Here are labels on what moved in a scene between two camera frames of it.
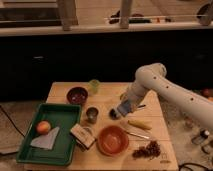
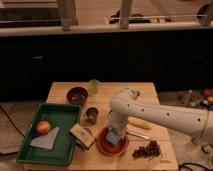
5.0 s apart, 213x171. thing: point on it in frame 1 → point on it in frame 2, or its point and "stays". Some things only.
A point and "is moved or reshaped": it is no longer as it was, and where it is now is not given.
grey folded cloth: [46, 141] stays
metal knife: [137, 134] stays
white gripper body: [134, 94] → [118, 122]
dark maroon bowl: [76, 95] stays
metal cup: [92, 114] stays
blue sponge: [124, 107] is moved or reshaped
